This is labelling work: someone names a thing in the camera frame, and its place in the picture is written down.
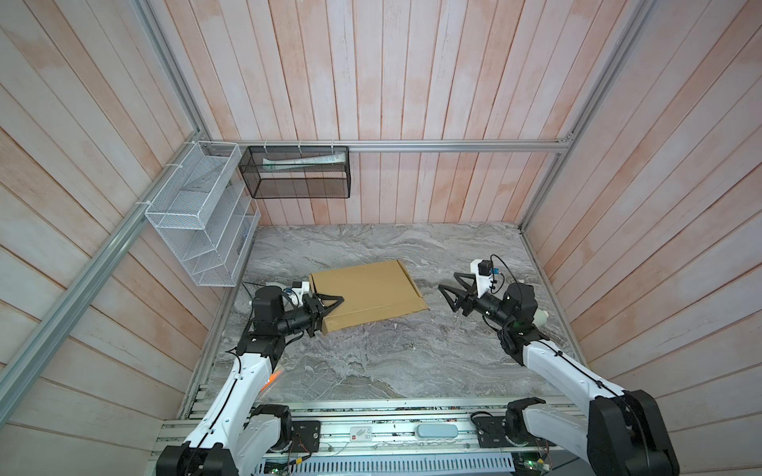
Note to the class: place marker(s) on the brown cardboard box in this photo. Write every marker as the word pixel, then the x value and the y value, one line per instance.
pixel 371 293

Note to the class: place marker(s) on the small white label box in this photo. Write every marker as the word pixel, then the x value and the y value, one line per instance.
pixel 361 433

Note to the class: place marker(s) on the grey oval device on rail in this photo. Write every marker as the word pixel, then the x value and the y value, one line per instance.
pixel 437 431

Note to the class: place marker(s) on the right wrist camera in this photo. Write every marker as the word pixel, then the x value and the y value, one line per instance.
pixel 483 271

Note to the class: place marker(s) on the black wire mesh basket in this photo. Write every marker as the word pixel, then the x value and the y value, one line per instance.
pixel 294 185

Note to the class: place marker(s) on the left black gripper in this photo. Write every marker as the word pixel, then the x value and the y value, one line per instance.
pixel 317 309

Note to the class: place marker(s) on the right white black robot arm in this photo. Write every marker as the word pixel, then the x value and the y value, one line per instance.
pixel 620 432

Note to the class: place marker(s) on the paper sheet in black basket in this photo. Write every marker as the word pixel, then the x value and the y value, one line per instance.
pixel 311 163

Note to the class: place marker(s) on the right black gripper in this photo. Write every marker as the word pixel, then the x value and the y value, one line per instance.
pixel 470 297

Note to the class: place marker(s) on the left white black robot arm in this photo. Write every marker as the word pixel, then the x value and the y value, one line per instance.
pixel 235 434

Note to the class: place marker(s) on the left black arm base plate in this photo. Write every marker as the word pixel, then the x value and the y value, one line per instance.
pixel 303 435

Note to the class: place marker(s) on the aluminium mounting rail frame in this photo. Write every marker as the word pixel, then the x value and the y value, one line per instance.
pixel 395 449

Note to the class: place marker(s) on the white wire mesh shelf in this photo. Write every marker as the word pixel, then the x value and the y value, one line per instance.
pixel 205 216

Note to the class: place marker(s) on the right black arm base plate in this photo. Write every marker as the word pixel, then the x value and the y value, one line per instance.
pixel 491 433

